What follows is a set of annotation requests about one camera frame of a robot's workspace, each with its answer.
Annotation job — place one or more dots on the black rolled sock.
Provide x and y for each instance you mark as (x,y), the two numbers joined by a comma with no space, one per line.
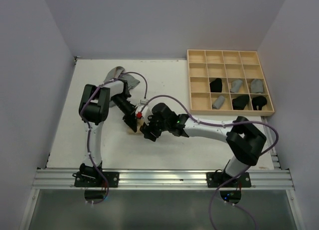
(258,102)
(216,86)
(241,102)

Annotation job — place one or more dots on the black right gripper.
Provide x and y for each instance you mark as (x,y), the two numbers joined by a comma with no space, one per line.
(147,127)

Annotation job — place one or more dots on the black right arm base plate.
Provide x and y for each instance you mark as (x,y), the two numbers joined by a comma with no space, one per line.
(217,178)

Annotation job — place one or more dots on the grey striped underwear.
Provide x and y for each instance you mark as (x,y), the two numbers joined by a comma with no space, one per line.
(117,73)

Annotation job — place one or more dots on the black rolled sock lower right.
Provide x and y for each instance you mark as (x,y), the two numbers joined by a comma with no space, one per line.
(258,102)

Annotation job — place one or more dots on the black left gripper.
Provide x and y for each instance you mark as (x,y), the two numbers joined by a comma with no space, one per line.
(130,119)

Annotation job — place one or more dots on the black rolled sock upper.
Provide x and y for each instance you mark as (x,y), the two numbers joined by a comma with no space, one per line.
(216,86)

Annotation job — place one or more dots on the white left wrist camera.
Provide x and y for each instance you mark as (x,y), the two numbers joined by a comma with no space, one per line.
(143,102)

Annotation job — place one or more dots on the grey rolled sock lower left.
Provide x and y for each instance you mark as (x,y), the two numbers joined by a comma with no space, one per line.
(218,103)

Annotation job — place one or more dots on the black rolled sock lower middle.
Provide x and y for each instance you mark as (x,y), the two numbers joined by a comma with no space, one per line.
(241,102)

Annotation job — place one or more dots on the wooden compartment tray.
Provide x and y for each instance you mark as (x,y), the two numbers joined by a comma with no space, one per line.
(205,66)

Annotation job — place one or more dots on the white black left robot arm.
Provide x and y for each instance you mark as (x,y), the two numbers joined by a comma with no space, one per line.
(94,110)

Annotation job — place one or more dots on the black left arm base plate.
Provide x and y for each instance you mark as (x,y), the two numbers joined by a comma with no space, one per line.
(91,182)

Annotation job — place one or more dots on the grey rolled sock right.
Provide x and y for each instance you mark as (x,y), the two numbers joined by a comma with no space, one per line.
(256,86)

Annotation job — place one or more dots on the grey rolled sock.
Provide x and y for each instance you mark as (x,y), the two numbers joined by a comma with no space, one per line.
(256,86)
(236,85)
(218,103)

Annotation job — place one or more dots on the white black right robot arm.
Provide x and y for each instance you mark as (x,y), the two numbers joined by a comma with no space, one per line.
(245,140)

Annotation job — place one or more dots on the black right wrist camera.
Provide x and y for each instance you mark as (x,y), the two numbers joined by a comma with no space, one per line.
(163,111)

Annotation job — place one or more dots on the aluminium frame rail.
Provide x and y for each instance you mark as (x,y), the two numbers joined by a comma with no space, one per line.
(164,180)

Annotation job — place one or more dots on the grey rolled sock middle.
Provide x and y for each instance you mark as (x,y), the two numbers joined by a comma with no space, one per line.
(236,85)

